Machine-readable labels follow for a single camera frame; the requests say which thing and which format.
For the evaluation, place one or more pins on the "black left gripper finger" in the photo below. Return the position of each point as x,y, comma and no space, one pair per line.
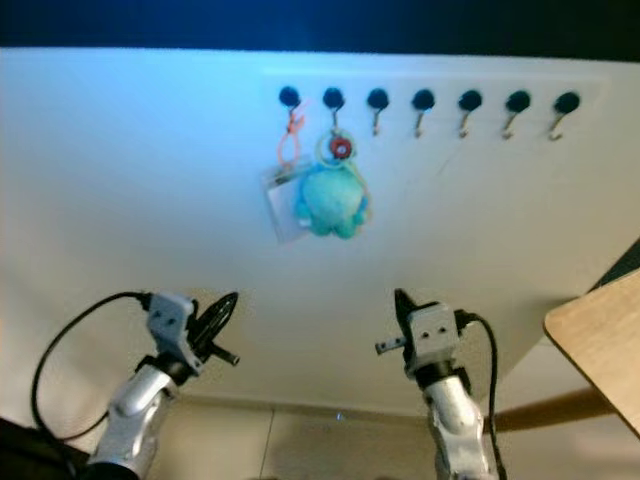
227,318
210,318

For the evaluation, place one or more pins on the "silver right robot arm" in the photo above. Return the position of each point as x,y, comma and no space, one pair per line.
455,420

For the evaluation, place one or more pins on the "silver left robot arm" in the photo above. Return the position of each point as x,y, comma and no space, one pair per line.
140,405

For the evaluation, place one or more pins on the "clear card holder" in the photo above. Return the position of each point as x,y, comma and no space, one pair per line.
282,205

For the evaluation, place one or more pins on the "brown wooden table leg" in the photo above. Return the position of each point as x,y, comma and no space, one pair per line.
560,408

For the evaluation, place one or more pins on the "red round key tag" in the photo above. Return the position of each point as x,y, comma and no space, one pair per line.
341,148

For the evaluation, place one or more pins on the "light wooden table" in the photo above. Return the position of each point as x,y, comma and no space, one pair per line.
600,340

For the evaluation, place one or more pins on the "black robot torso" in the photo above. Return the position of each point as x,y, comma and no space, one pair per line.
30,460

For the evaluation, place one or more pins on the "black object behind table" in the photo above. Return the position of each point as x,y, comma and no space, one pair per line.
622,262

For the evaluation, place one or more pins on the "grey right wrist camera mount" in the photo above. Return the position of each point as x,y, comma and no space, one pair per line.
432,330

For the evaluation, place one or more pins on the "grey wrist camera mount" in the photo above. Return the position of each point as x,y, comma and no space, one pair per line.
170,320
432,330

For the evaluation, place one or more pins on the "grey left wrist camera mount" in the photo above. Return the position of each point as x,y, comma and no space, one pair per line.
170,320

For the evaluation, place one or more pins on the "black knob wall hook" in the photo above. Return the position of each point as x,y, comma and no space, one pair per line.
423,99
518,101
567,102
289,97
470,100
378,98
333,97

